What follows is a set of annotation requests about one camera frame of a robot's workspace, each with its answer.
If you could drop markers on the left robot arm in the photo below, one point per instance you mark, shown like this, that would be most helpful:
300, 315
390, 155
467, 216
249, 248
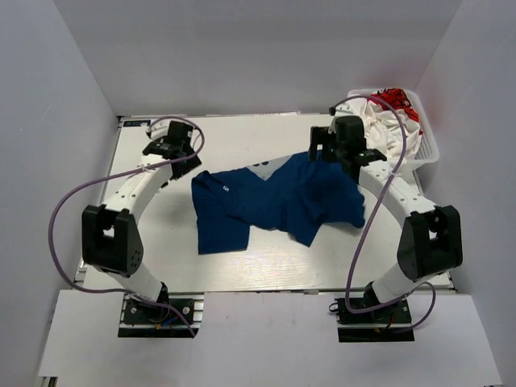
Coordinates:
110, 237

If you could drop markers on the red printed white t shirt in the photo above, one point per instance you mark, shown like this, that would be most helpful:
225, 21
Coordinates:
399, 100

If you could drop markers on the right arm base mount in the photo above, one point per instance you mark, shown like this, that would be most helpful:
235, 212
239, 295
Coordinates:
389, 325

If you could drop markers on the white plastic basket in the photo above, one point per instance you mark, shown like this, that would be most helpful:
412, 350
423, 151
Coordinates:
428, 151

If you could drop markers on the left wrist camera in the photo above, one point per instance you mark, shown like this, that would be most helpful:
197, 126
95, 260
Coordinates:
157, 130

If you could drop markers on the blue table label sticker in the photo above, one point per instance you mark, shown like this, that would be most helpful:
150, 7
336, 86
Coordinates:
137, 123

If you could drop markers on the blue t shirt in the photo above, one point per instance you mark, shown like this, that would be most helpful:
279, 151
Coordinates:
291, 194

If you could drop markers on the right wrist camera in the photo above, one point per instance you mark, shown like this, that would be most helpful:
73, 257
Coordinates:
343, 110

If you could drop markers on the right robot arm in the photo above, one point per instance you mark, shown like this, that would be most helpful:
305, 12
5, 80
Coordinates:
430, 241

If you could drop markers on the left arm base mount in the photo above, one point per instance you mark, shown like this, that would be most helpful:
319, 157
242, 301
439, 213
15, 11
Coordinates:
138, 320

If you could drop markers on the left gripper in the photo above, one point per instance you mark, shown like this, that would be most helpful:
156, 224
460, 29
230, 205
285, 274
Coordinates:
193, 162

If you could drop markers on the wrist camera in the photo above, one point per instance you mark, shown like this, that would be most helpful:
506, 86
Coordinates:
157, 130
343, 110

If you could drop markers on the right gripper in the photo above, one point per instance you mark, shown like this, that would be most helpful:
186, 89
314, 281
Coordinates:
318, 137

